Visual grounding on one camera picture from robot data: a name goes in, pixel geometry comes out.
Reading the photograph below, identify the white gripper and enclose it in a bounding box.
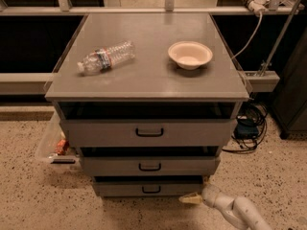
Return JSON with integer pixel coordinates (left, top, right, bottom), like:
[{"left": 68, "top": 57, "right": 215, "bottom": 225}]
[{"left": 179, "top": 176, "right": 236, "bottom": 226}]

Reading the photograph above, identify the grey bottom drawer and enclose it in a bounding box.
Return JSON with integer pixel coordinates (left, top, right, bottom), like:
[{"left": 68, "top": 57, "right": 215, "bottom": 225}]
[{"left": 93, "top": 179, "right": 203, "bottom": 197}]

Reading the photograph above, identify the grey drawer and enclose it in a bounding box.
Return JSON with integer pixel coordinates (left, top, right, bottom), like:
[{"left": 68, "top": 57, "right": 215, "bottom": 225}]
[
  {"left": 60, "top": 119, "right": 237, "bottom": 148},
  {"left": 81, "top": 156, "right": 221, "bottom": 176},
  {"left": 93, "top": 179, "right": 203, "bottom": 197}
]

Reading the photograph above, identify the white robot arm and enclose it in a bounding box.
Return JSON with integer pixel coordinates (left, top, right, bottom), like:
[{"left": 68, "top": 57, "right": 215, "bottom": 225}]
[{"left": 179, "top": 179, "right": 272, "bottom": 230}]

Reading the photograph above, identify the grey middle drawer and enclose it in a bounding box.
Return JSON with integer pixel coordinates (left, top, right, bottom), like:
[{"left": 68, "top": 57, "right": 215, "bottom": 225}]
[{"left": 81, "top": 156, "right": 221, "bottom": 176}]

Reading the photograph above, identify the grey drawer cabinet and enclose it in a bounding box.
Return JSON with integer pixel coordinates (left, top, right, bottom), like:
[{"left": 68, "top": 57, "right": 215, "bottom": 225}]
[{"left": 46, "top": 13, "right": 248, "bottom": 185}]

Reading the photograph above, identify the grey top drawer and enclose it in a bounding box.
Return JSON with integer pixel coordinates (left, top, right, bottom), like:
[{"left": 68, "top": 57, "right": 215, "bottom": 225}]
[{"left": 60, "top": 119, "right": 237, "bottom": 148}]

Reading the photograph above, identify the blue box on floor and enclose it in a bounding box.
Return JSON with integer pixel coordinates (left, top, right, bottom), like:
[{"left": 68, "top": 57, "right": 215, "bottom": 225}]
[{"left": 234, "top": 119, "right": 259, "bottom": 139}]

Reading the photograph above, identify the dark cabinet at right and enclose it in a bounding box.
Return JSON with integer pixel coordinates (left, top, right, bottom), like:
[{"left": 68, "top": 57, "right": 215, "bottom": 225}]
[{"left": 272, "top": 29, "right": 307, "bottom": 139}]

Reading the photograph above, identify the beige paper bowl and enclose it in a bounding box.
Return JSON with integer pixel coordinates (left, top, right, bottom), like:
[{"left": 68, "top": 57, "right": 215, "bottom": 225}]
[{"left": 168, "top": 41, "right": 213, "bottom": 70}]

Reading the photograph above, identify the clear plastic storage bin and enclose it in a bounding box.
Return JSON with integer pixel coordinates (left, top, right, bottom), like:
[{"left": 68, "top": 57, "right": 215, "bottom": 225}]
[{"left": 35, "top": 113, "right": 81, "bottom": 173}]

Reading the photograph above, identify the clear plastic water bottle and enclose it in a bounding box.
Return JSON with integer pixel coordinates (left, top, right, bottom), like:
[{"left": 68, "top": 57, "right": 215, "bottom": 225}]
[{"left": 77, "top": 40, "right": 135, "bottom": 76}]

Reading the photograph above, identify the diagonal metal rod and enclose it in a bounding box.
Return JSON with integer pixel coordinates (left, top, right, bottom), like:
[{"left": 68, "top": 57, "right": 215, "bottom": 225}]
[{"left": 256, "top": 0, "right": 301, "bottom": 77}]

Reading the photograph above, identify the white power strip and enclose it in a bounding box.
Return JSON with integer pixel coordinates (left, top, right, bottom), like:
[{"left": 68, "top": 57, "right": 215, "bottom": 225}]
[{"left": 241, "top": 0, "right": 269, "bottom": 15}]

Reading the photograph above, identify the black cable bundle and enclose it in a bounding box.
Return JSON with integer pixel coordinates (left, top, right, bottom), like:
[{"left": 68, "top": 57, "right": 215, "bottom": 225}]
[{"left": 222, "top": 102, "right": 269, "bottom": 154}]

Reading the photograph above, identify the white power cable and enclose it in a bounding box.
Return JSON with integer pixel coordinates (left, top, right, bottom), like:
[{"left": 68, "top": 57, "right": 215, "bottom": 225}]
[{"left": 230, "top": 11, "right": 264, "bottom": 61}]

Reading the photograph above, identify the metal rail frame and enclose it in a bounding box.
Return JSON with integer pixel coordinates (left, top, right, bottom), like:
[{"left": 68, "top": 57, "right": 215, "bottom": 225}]
[{"left": 0, "top": 0, "right": 307, "bottom": 96}]

